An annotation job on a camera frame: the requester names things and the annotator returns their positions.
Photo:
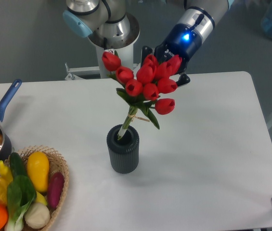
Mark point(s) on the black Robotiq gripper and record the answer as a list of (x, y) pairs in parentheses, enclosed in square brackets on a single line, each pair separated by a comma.
[(183, 41)]

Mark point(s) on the woven wicker basket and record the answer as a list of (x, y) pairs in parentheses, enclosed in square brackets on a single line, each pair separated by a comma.
[(57, 164)]

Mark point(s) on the dark grey ribbed vase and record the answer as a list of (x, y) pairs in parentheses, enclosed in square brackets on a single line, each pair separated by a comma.
[(124, 153)]

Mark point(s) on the beige garlic bulb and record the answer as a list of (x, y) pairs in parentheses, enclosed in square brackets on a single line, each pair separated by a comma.
[(37, 216)]

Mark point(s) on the purple eggplant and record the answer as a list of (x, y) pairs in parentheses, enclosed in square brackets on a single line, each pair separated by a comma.
[(55, 189)]

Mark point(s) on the dark green cucumber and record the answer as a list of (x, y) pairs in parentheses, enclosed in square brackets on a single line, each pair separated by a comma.
[(17, 166)]

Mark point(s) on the yellow squash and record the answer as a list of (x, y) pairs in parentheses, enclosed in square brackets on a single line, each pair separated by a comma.
[(38, 171)]

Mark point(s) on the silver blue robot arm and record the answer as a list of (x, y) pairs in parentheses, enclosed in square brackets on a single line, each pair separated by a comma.
[(83, 17)]

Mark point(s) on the small yellow pepper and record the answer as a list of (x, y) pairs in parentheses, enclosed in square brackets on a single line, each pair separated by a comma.
[(5, 172)]

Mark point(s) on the red tulip bouquet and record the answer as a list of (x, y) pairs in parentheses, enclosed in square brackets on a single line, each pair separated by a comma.
[(141, 90)]

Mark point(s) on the green bok choy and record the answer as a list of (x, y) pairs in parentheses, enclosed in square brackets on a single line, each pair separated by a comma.
[(20, 195)]

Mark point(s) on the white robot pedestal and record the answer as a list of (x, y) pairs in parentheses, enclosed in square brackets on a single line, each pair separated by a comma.
[(120, 37)]

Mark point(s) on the yellow banana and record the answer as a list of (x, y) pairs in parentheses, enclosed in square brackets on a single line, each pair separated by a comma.
[(41, 199)]

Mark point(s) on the white metal base frame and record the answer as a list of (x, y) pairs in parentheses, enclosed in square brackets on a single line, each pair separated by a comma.
[(91, 72)]

